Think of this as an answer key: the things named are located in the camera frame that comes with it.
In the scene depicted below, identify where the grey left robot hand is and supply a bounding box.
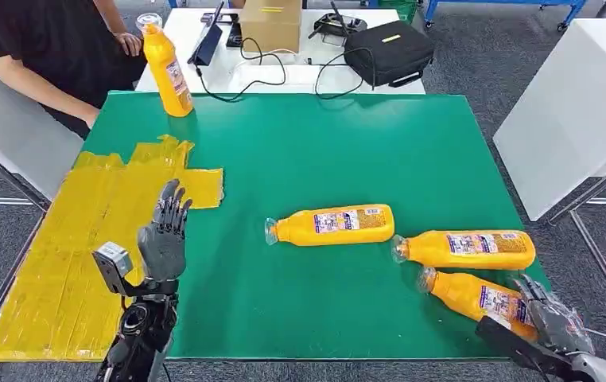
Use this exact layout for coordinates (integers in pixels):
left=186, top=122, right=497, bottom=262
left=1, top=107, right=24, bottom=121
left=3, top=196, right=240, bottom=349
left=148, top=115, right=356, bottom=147
left=137, top=178, right=194, bottom=284

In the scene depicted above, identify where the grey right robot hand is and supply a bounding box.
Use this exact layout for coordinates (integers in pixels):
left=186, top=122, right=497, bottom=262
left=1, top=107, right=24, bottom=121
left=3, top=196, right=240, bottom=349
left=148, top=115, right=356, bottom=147
left=511, top=274, right=596, bottom=357

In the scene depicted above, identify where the orange drink bottle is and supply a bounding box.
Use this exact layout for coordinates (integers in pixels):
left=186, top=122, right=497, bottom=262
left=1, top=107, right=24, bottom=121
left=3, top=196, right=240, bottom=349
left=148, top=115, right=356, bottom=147
left=417, top=267, right=541, bottom=343
left=135, top=12, right=195, bottom=119
left=264, top=204, right=396, bottom=248
left=390, top=229, right=537, bottom=271

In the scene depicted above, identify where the yellow taped sheet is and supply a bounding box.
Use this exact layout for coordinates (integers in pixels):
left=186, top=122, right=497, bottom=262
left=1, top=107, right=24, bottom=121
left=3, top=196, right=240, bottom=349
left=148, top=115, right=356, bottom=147
left=0, top=134, right=225, bottom=363

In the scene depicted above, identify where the white table with metal legs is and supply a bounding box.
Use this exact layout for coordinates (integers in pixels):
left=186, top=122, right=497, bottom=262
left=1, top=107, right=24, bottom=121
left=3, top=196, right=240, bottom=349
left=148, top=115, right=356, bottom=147
left=0, top=37, right=85, bottom=212
left=492, top=18, right=606, bottom=330

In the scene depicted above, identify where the green table mat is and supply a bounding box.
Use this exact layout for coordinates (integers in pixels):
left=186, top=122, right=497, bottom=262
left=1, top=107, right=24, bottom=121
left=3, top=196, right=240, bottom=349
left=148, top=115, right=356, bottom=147
left=82, top=90, right=554, bottom=362

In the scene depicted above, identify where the person's left hand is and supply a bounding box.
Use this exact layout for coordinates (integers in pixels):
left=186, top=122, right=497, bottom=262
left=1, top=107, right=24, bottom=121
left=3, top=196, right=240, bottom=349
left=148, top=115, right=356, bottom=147
left=115, top=31, right=143, bottom=57

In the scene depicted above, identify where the white table with devices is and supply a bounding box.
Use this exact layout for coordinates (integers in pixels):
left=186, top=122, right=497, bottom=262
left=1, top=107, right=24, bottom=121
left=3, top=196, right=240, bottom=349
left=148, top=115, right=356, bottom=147
left=135, top=7, right=426, bottom=96

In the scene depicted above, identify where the dark blue tablet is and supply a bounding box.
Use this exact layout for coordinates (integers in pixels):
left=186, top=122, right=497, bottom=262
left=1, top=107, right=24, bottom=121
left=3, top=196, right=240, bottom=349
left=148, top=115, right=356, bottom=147
left=187, top=1, right=226, bottom=67

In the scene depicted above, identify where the black smartphone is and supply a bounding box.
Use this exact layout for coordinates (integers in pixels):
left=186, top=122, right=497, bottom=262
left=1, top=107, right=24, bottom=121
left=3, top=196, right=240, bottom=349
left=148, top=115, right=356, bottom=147
left=226, top=21, right=243, bottom=49

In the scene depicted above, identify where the brown cardboard box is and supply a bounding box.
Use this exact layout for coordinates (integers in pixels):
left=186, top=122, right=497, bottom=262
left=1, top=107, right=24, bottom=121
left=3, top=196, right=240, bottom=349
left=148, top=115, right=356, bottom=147
left=239, top=0, right=303, bottom=54

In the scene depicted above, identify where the black remote controller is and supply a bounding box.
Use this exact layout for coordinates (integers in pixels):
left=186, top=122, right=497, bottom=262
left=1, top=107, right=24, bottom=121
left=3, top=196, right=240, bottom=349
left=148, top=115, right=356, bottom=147
left=308, top=0, right=368, bottom=41

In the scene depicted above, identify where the black carry bag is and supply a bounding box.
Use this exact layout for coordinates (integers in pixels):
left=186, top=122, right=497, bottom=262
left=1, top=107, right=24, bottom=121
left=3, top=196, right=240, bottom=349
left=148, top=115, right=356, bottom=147
left=343, top=20, right=435, bottom=88

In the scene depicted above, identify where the blue metal cart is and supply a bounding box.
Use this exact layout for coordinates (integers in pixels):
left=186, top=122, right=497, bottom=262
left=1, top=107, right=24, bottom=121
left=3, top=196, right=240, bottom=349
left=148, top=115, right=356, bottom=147
left=424, top=0, right=589, bottom=32

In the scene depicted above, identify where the green crate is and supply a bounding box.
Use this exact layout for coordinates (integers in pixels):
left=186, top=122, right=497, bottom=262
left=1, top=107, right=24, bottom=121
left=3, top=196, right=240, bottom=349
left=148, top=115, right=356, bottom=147
left=378, top=0, right=420, bottom=22

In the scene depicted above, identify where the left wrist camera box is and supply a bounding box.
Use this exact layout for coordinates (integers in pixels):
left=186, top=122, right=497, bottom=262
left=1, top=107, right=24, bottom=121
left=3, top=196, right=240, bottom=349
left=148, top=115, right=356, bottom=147
left=91, top=241, right=134, bottom=296

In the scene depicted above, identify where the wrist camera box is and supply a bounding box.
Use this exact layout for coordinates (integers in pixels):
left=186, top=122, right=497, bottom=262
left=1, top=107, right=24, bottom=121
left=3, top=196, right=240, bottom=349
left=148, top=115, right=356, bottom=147
left=91, top=241, right=134, bottom=296
left=474, top=315, right=581, bottom=382

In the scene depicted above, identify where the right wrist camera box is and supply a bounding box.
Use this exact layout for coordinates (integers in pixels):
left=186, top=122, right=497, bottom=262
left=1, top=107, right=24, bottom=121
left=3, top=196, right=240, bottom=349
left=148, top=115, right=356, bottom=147
left=474, top=315, right=581, bottom=382

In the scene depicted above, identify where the black cable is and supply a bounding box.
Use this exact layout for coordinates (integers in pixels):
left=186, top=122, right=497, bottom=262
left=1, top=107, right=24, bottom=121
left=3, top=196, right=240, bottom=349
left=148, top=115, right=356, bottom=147
left=193, top=37, right=288, bottom=103
left=314, top=47, right=377, bottom=101

